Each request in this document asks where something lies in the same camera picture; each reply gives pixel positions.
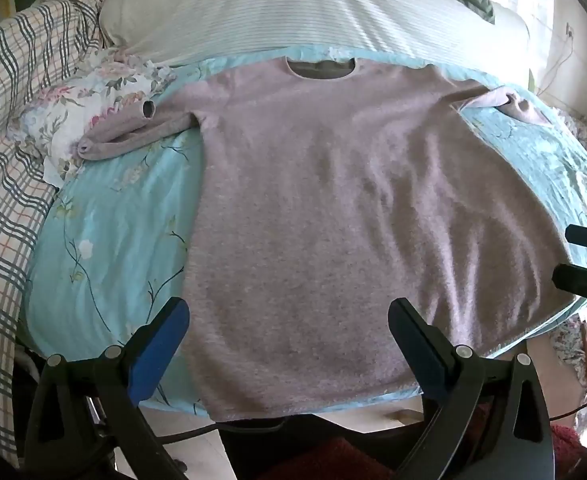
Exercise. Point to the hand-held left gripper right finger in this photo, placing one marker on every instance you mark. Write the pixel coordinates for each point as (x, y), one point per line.
(418, 350)

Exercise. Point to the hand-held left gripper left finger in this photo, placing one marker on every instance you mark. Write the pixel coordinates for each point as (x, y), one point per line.
(158, 345)

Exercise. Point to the pink knit sweater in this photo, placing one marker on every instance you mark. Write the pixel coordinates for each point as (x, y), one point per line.
(323, 210)

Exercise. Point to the light blue floral bedsheet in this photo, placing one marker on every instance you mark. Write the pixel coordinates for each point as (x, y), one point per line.
(113, 240)

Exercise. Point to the red cloth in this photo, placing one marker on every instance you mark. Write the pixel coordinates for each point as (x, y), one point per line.
(333, 455)

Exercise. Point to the plaid quilt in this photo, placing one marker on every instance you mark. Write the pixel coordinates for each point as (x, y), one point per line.
(8, 185)

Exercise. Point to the white pink floral cloth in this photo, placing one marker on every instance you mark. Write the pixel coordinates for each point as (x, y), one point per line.
(73, 105)

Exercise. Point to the white striped blanket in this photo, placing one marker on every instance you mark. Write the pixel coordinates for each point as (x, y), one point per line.
(273, 10)

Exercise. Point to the wall power outlet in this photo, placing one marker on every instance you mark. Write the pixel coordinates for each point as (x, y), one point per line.
(570, 31)

